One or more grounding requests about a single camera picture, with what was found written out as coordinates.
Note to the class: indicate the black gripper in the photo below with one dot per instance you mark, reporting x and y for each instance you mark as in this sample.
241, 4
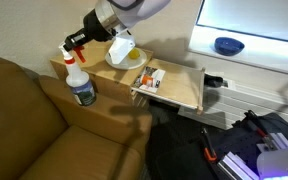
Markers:
95, 28

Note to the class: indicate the spray bottle with red trigger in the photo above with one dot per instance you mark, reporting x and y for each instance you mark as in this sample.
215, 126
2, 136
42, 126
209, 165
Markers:
80, 83

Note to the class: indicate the small orange-label pill bottle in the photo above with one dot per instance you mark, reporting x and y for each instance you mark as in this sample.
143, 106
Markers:
147, 80

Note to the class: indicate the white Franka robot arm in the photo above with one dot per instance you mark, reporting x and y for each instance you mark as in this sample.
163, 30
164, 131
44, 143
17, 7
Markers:
130, 13

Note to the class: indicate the aluminium robot base rails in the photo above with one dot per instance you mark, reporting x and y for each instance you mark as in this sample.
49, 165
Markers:
237, 165

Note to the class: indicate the dark blue bowl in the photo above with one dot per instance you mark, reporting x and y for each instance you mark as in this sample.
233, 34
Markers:
229, 46

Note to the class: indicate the light wooden nightstand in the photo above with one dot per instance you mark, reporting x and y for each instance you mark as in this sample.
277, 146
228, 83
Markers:
97, 71

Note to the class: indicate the yellow lemon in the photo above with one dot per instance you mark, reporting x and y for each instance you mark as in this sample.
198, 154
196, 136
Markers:
135, 54

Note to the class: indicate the white round plate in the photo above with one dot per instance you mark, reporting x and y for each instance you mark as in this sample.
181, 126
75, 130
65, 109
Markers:
137, 61

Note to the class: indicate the brown leather sofa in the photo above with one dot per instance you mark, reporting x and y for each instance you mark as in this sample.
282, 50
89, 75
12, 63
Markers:
34, 133

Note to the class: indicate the small black bundle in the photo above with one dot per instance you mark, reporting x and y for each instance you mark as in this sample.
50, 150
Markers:
214, 81

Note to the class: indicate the black base mat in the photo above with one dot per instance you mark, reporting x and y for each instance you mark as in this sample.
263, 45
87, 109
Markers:
237, 140

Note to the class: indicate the white window sill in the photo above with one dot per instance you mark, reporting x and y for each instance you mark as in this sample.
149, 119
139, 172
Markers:
267, 56

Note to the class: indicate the red and black clamp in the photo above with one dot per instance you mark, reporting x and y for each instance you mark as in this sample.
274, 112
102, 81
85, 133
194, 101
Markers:
260, 131

